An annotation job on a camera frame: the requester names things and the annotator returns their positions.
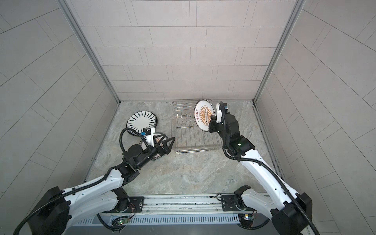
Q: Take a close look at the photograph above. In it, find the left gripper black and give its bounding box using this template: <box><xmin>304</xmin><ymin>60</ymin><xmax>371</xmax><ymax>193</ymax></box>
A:
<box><xmin>135</xmin><ymin>134</ymin><xmax>175</xmax><ymax>170</ymax></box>

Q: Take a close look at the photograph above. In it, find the black white striped plate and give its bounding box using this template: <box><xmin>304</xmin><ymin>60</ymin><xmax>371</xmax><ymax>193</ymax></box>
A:
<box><xmin>126</xmin><ymin>111</ymin><xmax>158</xmax><ymax>134</ymax></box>

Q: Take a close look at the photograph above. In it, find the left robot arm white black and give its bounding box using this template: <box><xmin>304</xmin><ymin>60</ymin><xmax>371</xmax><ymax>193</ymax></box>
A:
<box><xmin>13</xmin><ymin>134</ymin><xmax>175</xmax><ymax>235</ymax></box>

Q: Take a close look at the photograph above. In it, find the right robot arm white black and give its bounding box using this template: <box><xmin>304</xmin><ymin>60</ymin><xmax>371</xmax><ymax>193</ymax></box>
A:
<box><xmin>209</xmin><ymin>114</ymin><xmax>319</xmax><ymax>235</ymax></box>

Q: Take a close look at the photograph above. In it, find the right circuit board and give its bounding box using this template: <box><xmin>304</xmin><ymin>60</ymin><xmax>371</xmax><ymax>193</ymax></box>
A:
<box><xmin>238</xmin><ymin>214</ymin><xmax>254</xmax><ymax>230</ymax></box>

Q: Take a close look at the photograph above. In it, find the circuit board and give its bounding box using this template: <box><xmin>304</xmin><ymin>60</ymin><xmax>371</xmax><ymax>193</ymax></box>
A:
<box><xmin>111</xmin><ymin>216</ymin><xmax>129</xmax><ymax>231</ymax></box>
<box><xmin>238</xmin><ymin>214</ymin><xmax>254</xmax><ymax>230</ymax></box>

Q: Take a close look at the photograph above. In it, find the left circuit board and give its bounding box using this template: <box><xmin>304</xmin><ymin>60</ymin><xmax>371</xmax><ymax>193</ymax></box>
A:
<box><xmin>111</xmin><ymin>216</ymin><xmax>129</xmax><ymax>231</ymax></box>

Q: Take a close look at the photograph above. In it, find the right corner aluminium profile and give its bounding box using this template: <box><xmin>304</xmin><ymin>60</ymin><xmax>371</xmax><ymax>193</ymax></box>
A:
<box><xmin>253</xmin><ymin>0</ymin><xmax>305</xmax><ymax>104</ymax></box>

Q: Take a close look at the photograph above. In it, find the corner aluminium profile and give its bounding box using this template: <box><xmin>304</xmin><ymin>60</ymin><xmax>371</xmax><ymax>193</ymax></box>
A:
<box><xmin>57</xmin><ymin>0</ymin><xmax>121</xmax><ymax>104</ymax></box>
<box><xmin>253</xmin><ymin>0</ymin><xmax>305</xmax><ymax>104</ymax></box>

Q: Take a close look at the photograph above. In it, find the left corner aluminium profile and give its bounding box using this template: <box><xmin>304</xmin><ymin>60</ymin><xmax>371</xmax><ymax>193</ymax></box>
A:
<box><xmin>57</xmin><ymin>0</ymin><xmax>121</xmax><ymax>104</ymax></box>

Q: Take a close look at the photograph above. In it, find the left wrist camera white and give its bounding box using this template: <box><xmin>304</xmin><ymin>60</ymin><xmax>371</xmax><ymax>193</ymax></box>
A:
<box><xmin>143</xmin><ymin>127</ymin><xmax>156</xmax><ymax>147</ymax></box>

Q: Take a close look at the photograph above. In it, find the metal wire dish rack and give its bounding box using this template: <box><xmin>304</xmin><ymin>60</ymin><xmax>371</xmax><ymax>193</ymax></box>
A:
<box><xmin>171</xmin><ymin>100</ymin><xmax>222</xmax><ymax>154</ymax></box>

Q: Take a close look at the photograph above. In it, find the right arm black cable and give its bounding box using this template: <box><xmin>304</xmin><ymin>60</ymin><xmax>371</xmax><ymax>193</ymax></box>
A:
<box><xmin>218</xmin><ymin>102</ymin><xmax>321</xmax><ymax>235</ymax></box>

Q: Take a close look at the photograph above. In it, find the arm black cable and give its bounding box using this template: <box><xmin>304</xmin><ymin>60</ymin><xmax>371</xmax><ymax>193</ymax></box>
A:
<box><xmin>218</xmin><ymin>102</ymin><xmax>321</xmax><ymax>235</ymax></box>
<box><xmin>13</xmin><ymin>127</ymin><xmax>147</xmax><ymax>235</ymax></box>

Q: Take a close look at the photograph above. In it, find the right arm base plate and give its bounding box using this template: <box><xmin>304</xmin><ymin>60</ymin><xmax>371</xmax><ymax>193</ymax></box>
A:
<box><xmin>217</xmin><ymin>194</ymin><xmax>254</xmax><ymax>212</ymax></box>

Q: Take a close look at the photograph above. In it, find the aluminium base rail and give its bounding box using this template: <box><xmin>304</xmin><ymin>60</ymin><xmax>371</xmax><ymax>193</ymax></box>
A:
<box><xmin>57</xmin><ymin>192</ymin><xmax>304</xmax><ymax>217</ymax></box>

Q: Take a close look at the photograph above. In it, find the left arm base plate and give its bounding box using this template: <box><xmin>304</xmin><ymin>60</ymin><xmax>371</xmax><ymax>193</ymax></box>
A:
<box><xmin>111</xmin><ymin>196</ymin><xmax>145</xmax><ymax>213</ymax></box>

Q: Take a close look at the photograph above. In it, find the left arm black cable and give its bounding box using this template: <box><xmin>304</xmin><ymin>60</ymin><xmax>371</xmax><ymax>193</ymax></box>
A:
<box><xmin>13</xmin><ymin>127</ymin><xmax>147</xmax><ymax>235</ymax></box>

